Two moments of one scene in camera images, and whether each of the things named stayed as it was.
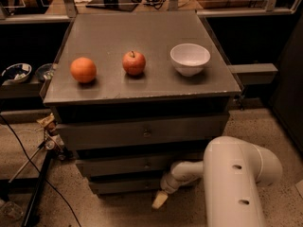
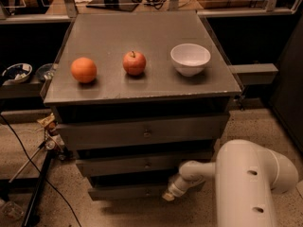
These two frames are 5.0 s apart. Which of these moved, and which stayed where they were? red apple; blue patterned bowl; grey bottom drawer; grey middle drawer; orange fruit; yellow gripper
Moved: grey bottom drawer; yellow gripper
Stayed: red apple; orange fruit; blue patterned bowl; grey middle drawer
